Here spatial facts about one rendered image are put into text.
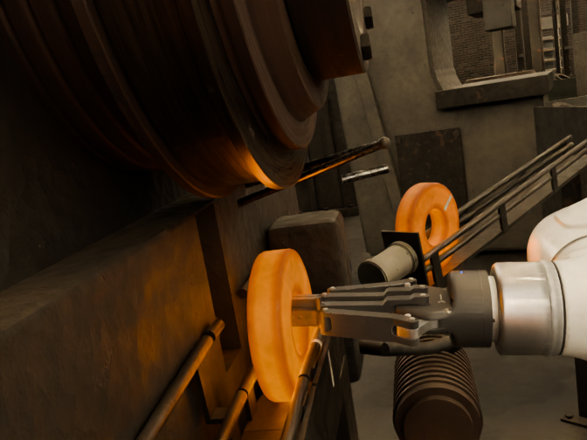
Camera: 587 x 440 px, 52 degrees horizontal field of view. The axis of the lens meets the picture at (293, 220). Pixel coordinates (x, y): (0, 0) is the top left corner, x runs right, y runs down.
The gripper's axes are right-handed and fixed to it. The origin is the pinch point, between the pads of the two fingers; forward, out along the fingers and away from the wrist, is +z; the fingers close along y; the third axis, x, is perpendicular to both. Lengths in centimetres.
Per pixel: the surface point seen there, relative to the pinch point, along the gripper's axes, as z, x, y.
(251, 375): 3.0, -4.9, -4.9
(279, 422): 0.3, -9.1, -6.3
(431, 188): -17, 4, 47
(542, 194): -42, -4, 81
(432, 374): -15.3, -20.4, 26.3
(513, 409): -39, -72, 107
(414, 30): -18, 47, 267
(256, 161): -1.6, 17.2, -13.2
